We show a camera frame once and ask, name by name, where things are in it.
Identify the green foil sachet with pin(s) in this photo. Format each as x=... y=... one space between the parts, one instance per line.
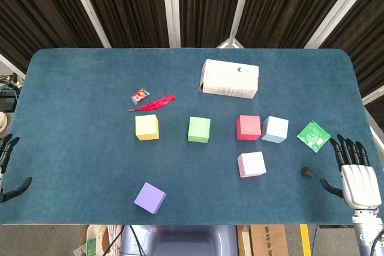
x=313 y=136

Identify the white printed paper bag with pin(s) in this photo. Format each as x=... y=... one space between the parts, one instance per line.
x=90 y=245

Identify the purple foam cube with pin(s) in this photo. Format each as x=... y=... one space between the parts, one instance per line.
x=150 y=198

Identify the white printed cardboard box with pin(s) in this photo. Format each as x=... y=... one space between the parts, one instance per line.
x=229 y=79

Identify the yellow foam cube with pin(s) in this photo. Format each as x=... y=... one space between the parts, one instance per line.
x=147 y=127

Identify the dark brown curtain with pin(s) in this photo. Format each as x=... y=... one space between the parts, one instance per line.
x=129 y=7
x=207 y=7
x=369 y=28
x=30 y=7
x=285 y=7

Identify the small black cap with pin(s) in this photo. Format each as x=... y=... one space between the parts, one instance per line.
x=307 y=171

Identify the beige straw hat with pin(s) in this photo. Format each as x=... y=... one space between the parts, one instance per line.
x=3 y=121

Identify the red foam cube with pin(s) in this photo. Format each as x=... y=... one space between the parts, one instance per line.
x=248 y=127

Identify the brown cardboard box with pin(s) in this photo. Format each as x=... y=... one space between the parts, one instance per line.
x=270 y=242

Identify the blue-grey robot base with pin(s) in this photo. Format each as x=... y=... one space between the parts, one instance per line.
x=186 y=241

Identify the white frame post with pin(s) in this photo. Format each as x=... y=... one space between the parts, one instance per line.
x=375 y=94
x=10 y=67
x=337 y=7
x=88 y=7
x=241 y=7
x=171 y=7

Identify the black power box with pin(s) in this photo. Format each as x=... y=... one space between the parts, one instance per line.
x=7 y=104

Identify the light blue foam cube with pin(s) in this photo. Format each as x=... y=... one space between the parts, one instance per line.
x=274 y=129

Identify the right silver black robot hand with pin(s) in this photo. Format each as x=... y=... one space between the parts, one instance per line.
x=358 y=184

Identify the pink foam cube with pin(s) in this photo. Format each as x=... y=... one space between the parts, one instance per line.
x=252 y=164

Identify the green foam cube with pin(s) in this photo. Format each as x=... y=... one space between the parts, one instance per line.
x=199 y=129

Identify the blue felt table cloth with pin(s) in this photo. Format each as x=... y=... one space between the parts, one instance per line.
x=75 y=148

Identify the red feather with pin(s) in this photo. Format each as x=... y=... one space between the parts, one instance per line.
x=159 y=101

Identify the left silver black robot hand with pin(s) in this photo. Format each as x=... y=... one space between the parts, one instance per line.
x=18 y=189

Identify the red wrapped candy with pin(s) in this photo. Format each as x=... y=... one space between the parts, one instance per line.
x=139 y=96

